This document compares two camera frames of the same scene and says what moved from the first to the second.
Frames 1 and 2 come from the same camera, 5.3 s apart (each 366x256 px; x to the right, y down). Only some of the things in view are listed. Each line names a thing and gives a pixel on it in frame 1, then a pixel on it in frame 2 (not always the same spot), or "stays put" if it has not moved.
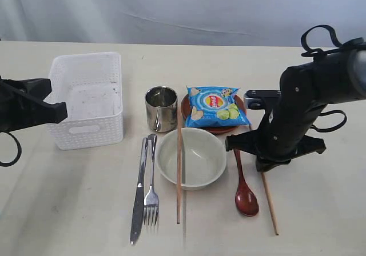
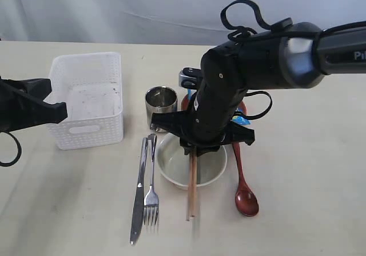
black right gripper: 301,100 -> 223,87
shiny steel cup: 162,108 stays put
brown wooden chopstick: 179,151 -> 189,187
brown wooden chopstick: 263,178 -> 194,185
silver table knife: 137,210 stays put
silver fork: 151,200 stays put
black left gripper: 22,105 stays put
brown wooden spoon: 246,198 stays put
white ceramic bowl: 203,158 stays put
